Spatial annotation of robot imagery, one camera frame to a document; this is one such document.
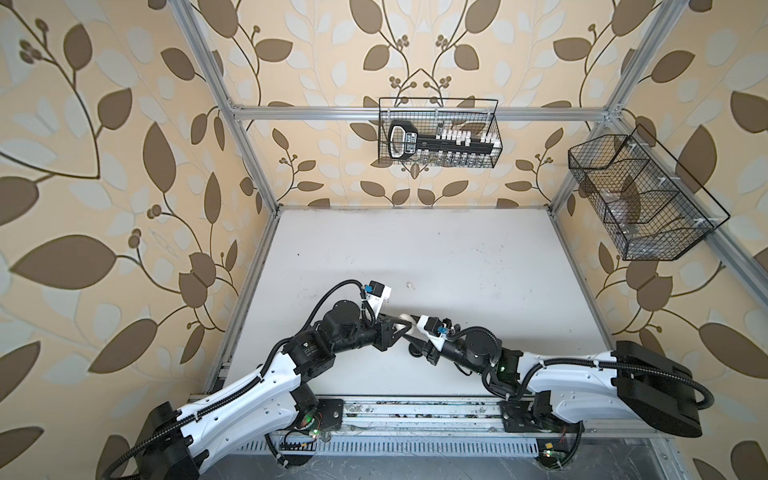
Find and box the black wire basket right wall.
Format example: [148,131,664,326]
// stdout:
[568,124,731,261]

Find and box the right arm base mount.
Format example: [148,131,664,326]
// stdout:
[498,396,585,471]

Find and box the black tool with white parts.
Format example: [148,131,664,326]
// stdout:
[384,120,502,163]

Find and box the black wire basket wall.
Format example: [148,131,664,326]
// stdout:
[568,124,731,261]
[377,96,503,169]

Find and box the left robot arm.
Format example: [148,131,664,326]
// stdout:
[99,279,410,479]

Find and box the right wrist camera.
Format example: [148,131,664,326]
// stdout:
[417,315,454,338]

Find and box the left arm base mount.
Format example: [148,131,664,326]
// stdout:
[266,395,345,469]

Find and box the black wire basket back wall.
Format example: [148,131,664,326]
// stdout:
[377,96,503,169]

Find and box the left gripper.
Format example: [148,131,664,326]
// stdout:
[331,310,414,358]

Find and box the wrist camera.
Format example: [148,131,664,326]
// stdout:
[364,281,392,317]
[417,315,454,338]

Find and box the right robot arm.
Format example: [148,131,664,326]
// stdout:
[408,318,715,438]

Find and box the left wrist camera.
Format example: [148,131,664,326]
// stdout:
[364,281,392,317]

